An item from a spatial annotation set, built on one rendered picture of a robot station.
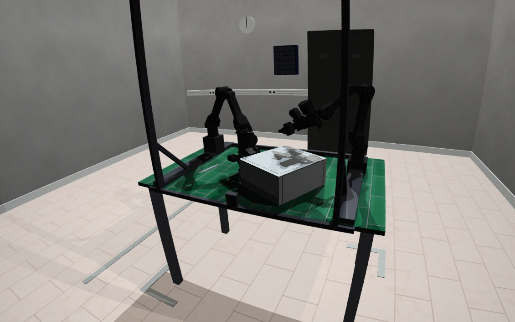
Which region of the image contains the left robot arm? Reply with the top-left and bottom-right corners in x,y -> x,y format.
205,86 -> 258,156

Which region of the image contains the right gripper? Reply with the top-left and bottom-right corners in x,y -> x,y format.
278,116 -> 308,136

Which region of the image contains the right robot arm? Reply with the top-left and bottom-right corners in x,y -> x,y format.
289,84 -> 375,161

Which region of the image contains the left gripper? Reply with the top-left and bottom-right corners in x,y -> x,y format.
227,143 -> 248,164

